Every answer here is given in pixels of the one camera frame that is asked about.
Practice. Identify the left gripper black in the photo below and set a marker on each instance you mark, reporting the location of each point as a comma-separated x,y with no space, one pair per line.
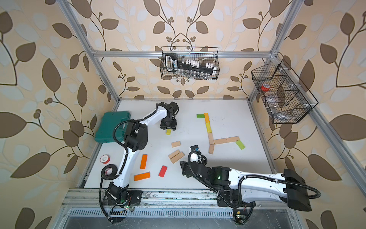
173,127

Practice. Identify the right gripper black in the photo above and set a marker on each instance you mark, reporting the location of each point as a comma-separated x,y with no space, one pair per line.
185,167

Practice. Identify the orange-yellow block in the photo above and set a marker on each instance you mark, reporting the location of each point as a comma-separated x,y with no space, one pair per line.
207,120

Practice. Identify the light green block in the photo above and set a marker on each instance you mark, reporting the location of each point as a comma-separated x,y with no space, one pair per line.
240,144

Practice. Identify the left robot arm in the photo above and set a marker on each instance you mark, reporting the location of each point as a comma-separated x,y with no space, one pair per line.
132,135

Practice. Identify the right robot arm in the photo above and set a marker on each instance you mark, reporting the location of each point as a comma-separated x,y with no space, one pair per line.
235,188

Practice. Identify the wooden block pair lower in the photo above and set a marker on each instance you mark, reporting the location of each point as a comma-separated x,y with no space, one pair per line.
177,157

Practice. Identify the wooden block pair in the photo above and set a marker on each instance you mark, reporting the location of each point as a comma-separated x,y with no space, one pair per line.
177,157
174,154

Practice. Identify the wooden block pair upper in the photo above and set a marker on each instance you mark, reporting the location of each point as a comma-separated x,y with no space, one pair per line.
174,154

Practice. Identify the red block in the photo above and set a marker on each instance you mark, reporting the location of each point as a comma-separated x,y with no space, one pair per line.
162,171

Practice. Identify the orange block upright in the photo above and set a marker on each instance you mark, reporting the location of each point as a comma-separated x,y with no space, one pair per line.
143,162

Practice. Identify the orange block lower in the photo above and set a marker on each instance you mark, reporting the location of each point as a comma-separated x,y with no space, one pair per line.
142,176

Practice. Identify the black socket holder tool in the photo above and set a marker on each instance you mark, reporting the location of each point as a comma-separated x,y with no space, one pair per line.
174,63

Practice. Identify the green plastic tool case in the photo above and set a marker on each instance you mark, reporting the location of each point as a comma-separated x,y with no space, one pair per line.
109,122

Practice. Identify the black tape roll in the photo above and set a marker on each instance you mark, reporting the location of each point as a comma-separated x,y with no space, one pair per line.
109,172

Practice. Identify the red white tape roll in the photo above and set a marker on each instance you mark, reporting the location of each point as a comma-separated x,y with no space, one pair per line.
105,159

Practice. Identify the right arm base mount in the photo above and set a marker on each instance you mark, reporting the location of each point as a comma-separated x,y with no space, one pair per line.
230,198

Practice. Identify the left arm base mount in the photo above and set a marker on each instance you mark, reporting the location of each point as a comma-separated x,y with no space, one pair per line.
130,198

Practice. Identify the back wire basket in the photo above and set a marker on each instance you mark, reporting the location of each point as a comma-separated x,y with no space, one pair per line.
202,54

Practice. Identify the wire basket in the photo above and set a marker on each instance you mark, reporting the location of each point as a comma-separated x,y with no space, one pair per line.
202,54
289,100

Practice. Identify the right wire basket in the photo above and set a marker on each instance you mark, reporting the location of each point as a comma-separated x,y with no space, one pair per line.
289,100

